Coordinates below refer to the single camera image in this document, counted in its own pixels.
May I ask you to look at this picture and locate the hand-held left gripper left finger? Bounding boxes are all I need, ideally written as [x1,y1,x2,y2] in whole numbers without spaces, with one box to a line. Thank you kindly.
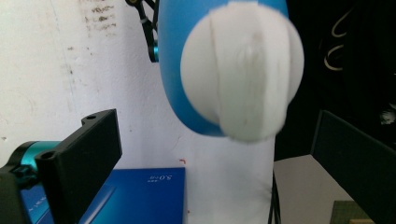
[35,108,123,224]

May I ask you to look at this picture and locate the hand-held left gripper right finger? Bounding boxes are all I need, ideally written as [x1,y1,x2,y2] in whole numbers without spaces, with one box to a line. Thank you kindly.
[310,109,396,224]

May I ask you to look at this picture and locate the blue cardboard box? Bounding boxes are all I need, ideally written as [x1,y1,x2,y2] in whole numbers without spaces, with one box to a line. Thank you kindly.
[20,167,187,224]

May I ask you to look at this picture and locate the blue bottle with white cap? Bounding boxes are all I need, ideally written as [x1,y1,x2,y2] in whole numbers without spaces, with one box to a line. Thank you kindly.
[158,0,306,144]

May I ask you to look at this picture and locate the olive green board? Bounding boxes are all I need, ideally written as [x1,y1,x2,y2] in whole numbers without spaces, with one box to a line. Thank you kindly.
[329,200,376,224]

